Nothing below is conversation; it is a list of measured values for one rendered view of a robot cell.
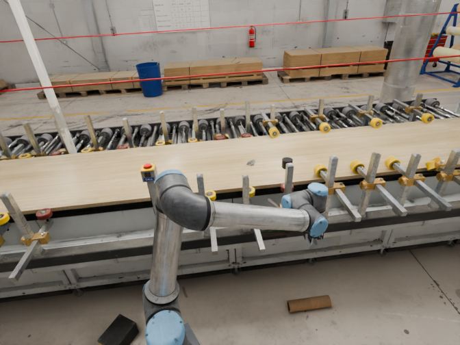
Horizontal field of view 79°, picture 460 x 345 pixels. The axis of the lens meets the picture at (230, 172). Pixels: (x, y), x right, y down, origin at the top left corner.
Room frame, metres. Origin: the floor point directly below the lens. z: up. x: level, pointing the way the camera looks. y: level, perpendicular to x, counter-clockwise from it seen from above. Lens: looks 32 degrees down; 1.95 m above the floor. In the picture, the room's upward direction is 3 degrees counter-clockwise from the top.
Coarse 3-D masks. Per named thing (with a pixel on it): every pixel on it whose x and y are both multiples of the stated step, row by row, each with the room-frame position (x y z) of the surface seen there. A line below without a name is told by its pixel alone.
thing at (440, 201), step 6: (396, 168) 1.54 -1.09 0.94; (402, 168) 1.50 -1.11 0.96; (402, 174) 1.48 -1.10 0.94; (420, 186) 1.32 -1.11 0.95; (426, 186) 1.30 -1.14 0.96; (426, 192) 1.26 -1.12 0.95; (432, 192) 1.24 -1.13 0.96; (432, 198) 1.22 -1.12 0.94; (438, 198) 1.19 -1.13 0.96; (438, 204) 1.17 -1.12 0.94; (444, 204) 1.14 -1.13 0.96
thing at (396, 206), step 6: (360, 168) 1.53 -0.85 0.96; (360, 174) 1.51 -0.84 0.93; (366, 174) 1.47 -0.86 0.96; (378, 186) 1.33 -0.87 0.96; (378, 192) 1.31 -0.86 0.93; (384, 192) 1.27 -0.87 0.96; (384, 198) 1.25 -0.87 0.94; (390, 198) 1.22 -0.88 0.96; (390, 204) 1.19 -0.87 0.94; (396, 204) 1.16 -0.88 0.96; (396, 210) 1.14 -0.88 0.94; (402, 210) 1.11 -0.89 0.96
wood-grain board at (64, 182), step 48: (192, 144) 2.14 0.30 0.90; (240, 144) 2.09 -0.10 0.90; (288, 144) 2.05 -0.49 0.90; (336, 144) 2.00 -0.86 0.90; (384, 144) 1.95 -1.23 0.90; (432, 144) 1.91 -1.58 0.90; (0, 192) 1.58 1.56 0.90; (48, 192) 1.55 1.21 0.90; (96, 192) 1.52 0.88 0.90; (144, 192) 1.49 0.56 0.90
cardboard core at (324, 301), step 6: (294, 300) 1.21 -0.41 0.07; (300, 300) 1.21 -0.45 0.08; (306, 300) 1.20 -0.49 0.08; (312, 300) 1.20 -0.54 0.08; (318, 300) 1.20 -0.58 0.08; (324, 300) 1.20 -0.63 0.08; (330, 300) 1.20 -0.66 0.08; (288, 306) 1.20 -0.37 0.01; (294, 306) 1.17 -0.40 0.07; (300, 306) 1.17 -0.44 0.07; (306, 306) 1.17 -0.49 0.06; (312, 306) 1.17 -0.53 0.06; (318, 306) 1.17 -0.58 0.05; (324, 306) 1.17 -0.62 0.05; (330, 306) 1.17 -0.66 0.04
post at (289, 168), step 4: (288, 164) 1.32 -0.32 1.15; (292, 164) 1.32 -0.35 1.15; (288, 168) 1.31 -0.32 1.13; (292, 168) 1.31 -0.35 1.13; (288, 172) 1.31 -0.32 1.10; (292, 172) 1.31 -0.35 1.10; (288, 176) 1.31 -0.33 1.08; (292, 176) 1.31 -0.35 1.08; (288, 180) 1.31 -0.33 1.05; (292, 180) 1.31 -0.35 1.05; (288, 184) 1.31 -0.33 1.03; (284, 188) 1.34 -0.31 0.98; (288, 188) 1.31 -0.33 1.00; (284, 192) 1.34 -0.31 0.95; (288, 192) 1.31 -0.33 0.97
